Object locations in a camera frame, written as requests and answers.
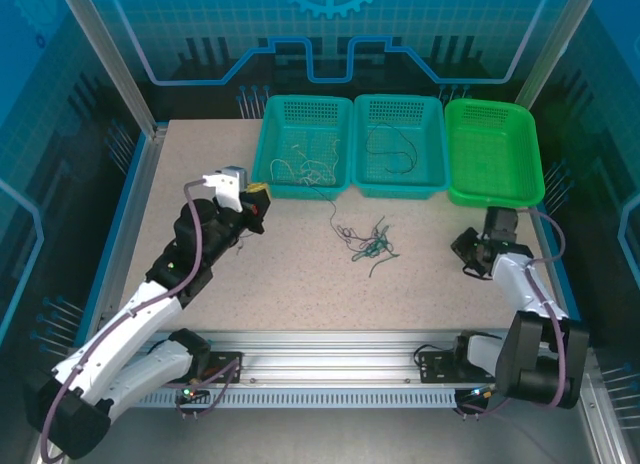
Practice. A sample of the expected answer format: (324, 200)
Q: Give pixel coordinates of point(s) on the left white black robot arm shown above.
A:
(125, 344)

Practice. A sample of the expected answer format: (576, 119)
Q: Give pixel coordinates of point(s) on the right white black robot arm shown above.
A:
(520, 284)

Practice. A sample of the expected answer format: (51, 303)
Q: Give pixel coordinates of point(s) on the teal plastic perforated basket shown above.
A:
(430, 134)
(280, 134)

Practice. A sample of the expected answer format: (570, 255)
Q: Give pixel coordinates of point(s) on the green plastic perforated basket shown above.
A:
(490, 154)

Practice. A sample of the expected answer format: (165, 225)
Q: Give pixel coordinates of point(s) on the small board with green light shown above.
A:
(187, 393)
(480, 393)

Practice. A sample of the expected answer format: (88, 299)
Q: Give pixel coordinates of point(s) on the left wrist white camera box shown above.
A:
(225, 189)

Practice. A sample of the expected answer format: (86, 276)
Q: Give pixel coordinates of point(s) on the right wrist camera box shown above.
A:
(502, 224)

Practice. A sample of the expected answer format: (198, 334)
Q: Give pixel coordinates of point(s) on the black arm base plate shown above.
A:
(432, 366)
(225, 366)

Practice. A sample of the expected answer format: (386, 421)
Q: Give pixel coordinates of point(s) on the aluminium rail beam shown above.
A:
(325, 354)

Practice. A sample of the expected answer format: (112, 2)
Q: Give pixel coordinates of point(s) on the aluminium frame post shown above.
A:
(115, 64)
(555, 44)

